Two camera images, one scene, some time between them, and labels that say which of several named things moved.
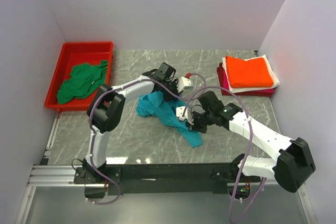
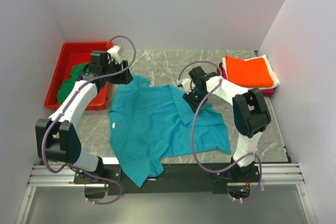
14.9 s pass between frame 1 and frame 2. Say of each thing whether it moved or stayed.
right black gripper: moved
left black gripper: moved
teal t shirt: moved
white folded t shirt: stayed
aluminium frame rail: stayed
